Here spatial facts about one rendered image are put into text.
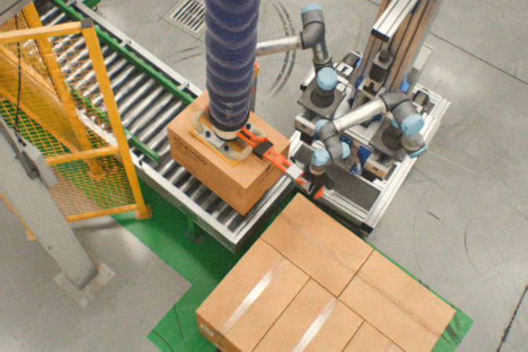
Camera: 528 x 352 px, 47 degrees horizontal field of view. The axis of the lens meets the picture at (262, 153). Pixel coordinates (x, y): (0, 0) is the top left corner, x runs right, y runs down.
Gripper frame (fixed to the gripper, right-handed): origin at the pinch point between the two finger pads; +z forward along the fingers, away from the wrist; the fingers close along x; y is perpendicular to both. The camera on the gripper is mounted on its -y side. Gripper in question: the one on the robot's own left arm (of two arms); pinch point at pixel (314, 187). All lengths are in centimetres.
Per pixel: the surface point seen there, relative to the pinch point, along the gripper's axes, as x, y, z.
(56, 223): 101, 93, 16
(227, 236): 34, 31, 62
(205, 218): 34, 49, 62
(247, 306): 57, -5, 67
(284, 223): 3, 11, 67
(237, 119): 4, 51, -19
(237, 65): 6, 50, -69
